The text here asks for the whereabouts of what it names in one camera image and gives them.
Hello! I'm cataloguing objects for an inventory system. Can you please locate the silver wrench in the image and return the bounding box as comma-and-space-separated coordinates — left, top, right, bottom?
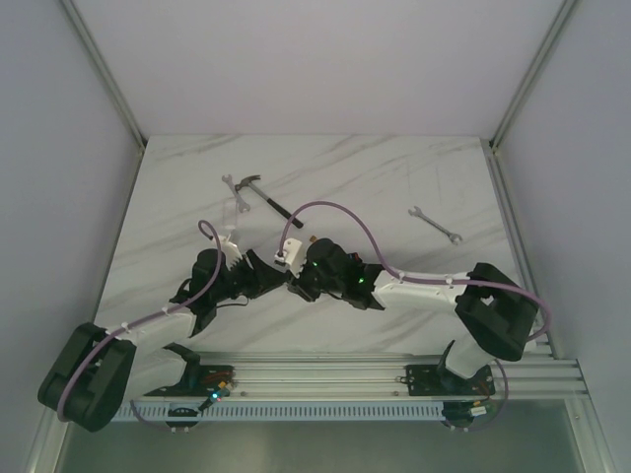
408, 206, 463, 245
222, 174, 250, 213

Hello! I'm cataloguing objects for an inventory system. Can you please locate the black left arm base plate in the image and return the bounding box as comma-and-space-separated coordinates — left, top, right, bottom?
147, 365, 235, 397

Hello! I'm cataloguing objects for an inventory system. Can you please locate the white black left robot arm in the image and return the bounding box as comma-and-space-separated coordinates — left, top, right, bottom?
37, 249, 287, 432

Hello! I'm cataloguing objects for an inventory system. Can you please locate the aluminium mounting rail frame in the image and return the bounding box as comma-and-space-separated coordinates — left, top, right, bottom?
48, 137, 591, 400

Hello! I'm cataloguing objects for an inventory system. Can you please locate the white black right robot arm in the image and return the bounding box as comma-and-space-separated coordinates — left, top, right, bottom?
275, 238, 537, 393

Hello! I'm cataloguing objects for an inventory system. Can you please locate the white slotted cable duct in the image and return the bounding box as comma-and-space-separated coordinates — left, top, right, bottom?
112, 399, 445, 423

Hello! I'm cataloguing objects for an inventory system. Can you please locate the silver wrench right side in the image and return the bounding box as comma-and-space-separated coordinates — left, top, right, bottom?
408, 206, 463, 245

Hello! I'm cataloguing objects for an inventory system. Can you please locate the black handle claw hammer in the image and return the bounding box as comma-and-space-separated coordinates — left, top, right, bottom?
235, 174, 291, 221

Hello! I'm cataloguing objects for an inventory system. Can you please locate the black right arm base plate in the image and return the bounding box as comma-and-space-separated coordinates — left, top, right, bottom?
400, 364, 496, 397

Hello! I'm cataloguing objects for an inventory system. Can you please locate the silver wrench left side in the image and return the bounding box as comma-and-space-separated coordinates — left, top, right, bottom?
222, 174, 250, 213

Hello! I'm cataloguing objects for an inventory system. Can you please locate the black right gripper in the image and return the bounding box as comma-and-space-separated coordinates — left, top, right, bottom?
283, 254, 344, 302

